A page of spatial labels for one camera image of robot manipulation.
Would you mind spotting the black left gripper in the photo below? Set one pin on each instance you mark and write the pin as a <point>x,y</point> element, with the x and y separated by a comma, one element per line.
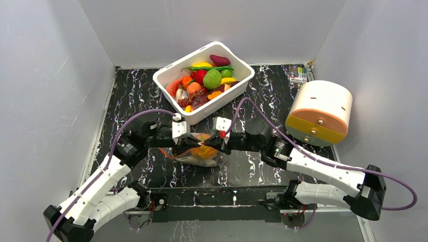
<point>184,144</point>

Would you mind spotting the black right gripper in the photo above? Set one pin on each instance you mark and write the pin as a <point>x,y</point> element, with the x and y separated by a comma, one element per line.
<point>218,142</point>

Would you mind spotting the orange toy pineapple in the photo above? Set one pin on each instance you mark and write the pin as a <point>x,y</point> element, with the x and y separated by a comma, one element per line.
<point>203,152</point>

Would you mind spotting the clear zip top bag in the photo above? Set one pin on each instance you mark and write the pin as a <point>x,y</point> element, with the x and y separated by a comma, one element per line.
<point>187,158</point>

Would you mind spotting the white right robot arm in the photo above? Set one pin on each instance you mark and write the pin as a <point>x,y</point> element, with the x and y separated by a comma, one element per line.
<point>362,193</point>

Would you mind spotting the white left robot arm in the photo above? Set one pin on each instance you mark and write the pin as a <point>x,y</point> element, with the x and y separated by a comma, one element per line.
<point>103,187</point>

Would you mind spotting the white plastic food bin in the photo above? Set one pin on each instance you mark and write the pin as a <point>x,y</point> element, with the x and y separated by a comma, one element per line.
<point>243,73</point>

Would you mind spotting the red toy grape bunch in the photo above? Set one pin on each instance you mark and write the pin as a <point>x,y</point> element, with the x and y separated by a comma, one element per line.
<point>186,101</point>

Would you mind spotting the dark red toy meat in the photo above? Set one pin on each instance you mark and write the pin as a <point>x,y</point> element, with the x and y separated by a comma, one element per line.
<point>199,101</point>

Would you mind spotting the yellow orange toy piece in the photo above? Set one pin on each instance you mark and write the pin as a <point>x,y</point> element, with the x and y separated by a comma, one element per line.
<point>213,95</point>

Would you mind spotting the peach toy fruit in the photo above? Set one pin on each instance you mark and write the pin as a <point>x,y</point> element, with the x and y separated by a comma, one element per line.
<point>193,88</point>

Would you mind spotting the red toy slice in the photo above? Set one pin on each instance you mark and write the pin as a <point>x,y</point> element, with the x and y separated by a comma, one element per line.
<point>173,87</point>

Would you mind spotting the orange toy carrot piece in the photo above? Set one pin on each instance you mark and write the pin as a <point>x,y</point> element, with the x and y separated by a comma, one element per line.
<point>185,82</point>

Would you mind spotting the yellow toy banana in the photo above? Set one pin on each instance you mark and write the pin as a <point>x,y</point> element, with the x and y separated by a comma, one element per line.
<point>228,80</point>

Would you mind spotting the green toy cabbage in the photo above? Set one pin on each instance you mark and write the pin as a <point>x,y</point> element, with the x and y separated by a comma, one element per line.
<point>212,79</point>

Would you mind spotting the red toy tomato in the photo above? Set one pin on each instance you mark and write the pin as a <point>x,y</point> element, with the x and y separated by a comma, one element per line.
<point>199,75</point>

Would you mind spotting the green toy chili pepper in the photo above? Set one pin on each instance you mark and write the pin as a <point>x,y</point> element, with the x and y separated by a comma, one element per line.
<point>222,68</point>

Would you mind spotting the yellow toy lemon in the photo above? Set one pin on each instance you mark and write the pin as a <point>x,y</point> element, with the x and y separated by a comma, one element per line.
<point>202,64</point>

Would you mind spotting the purple toy sweet potato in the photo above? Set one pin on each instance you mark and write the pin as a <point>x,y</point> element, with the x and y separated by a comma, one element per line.
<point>219,61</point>

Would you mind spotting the box of markers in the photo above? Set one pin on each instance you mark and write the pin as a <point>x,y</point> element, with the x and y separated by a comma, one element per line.
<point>298,75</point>

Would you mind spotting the white cylindrical drum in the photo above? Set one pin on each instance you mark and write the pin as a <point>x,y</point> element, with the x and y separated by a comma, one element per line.
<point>320,113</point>

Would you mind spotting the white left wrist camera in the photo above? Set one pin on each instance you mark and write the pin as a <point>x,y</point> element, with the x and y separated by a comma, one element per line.
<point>180,128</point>

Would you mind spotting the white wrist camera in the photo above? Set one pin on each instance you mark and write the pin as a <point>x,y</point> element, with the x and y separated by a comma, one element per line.
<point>180,128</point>
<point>222,126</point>

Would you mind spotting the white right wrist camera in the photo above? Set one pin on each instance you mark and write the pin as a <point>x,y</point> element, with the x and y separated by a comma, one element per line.
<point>222,126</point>

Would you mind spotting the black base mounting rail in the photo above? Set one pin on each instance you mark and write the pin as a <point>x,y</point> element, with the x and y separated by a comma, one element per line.
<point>202,203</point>

